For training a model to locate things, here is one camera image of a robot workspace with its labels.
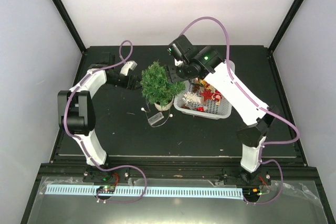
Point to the white cable duct strip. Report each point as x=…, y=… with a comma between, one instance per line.
x=137, y=191

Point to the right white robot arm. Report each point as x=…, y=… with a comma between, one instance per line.
x=210, y=65

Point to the clear light battery box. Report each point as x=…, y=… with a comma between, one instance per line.
x=155, y=118

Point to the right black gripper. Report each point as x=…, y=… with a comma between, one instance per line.
x=173, y=76

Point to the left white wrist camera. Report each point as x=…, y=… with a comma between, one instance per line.
x=127, y=67

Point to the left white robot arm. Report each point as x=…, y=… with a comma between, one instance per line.
x=76, y=115

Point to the black right frame post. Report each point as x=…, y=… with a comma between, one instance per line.
x=295, y=6

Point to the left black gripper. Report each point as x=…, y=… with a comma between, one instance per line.
x=131, y=85

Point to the brown pine cone ornament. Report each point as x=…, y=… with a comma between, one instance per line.
x=196, y=87

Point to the white snowflake ornament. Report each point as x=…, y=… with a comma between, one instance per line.
x=190, y=97

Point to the red star ornament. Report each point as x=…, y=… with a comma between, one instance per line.
x=207, y=94

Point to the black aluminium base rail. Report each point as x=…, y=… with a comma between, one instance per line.
x=210, y=167

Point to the black left frame post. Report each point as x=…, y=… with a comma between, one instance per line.
x=69, y=24

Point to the white plastic basket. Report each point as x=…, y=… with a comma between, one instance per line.
x=212, y=110

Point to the small green christmas tree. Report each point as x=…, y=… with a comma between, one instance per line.
x=156, y=88

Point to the black frame post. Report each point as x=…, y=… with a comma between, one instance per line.
x=69, y=24
x=295, y=6

